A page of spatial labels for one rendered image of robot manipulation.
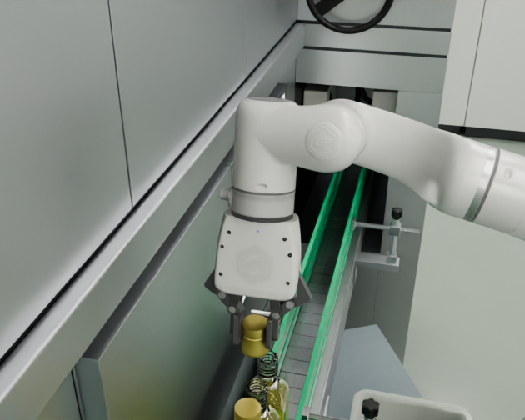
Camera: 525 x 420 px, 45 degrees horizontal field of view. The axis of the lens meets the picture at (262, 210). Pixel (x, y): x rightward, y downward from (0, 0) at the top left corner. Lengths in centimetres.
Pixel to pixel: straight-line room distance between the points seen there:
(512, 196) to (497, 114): 395
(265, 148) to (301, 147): 4
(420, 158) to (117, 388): 43
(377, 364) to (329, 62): 75
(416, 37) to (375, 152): 87
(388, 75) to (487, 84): 293
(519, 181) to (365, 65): 101
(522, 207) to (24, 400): 50
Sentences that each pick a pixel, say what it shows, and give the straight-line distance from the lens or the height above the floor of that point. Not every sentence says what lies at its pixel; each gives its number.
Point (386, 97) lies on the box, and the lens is 178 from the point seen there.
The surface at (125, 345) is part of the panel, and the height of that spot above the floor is 129.
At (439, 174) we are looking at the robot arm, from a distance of 71.
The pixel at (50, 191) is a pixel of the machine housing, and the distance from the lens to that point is 60.
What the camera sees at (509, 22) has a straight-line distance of 446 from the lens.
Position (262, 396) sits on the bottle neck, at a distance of 88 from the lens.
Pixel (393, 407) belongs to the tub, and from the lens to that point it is 133.
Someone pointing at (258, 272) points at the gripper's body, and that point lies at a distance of 76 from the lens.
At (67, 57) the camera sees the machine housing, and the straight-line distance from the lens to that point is 62.
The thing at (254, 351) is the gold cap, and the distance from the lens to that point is 82.
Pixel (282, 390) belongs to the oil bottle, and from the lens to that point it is 96.
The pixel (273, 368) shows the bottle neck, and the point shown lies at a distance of 93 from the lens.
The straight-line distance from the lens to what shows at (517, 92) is 459.
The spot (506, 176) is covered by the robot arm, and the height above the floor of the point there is 148.
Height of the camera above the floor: 177
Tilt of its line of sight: 30 degrees down
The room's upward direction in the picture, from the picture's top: straight up
